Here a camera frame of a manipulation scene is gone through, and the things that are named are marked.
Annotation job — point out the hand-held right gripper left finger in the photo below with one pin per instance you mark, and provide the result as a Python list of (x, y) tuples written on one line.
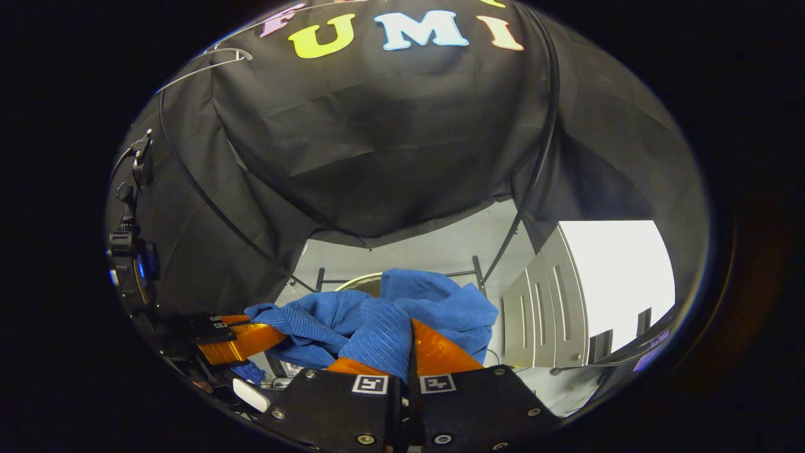
[(333, 409)]

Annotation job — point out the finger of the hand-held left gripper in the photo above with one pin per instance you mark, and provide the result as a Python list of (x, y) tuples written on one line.
[(201, 319), (245, 343)]

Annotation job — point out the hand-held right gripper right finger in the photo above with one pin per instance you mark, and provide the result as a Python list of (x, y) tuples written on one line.
[(478, 409)]

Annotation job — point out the blue jacket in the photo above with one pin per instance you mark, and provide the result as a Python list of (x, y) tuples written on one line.
[(390, 314)]

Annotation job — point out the beige laundry hamper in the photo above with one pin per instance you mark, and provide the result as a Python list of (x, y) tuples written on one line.
[(361, 280)]

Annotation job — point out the white plastic clothes hanger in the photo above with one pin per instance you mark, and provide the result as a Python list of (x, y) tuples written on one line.
[(245, 55)]

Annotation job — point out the white cabinet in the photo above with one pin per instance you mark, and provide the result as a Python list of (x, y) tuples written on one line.
[(547, 314)]

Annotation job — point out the black backdrop cloth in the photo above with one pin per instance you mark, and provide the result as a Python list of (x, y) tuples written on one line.
[(390, 138)]

